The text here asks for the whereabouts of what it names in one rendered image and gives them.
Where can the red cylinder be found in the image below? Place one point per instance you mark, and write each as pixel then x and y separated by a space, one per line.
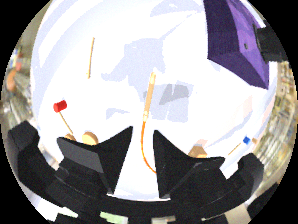
pixel 60 106

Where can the light wooden block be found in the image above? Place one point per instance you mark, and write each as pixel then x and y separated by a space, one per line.
pixel 197 152

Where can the tan wooden disc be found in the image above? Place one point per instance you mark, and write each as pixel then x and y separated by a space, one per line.
pixel 89 138
pixel 70 136

